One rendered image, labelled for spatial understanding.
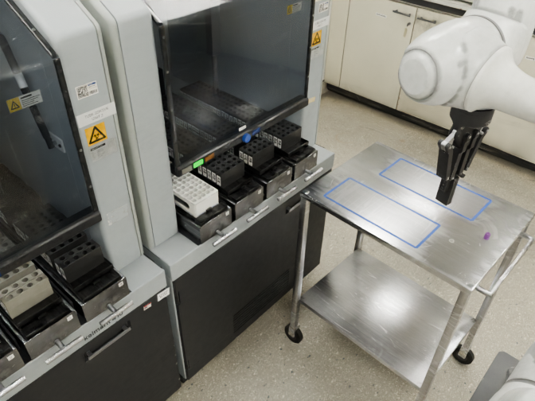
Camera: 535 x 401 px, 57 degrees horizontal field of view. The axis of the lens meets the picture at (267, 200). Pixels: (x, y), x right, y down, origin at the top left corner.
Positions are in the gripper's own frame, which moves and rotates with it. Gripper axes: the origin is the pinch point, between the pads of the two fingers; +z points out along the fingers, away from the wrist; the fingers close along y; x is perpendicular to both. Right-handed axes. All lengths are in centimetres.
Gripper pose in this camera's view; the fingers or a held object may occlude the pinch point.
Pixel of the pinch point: (447, 188)
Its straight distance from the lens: 109.2
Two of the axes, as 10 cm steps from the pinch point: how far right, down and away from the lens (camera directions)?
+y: 8.2, -3.5, 4.6
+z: -0.2, 7.7, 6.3
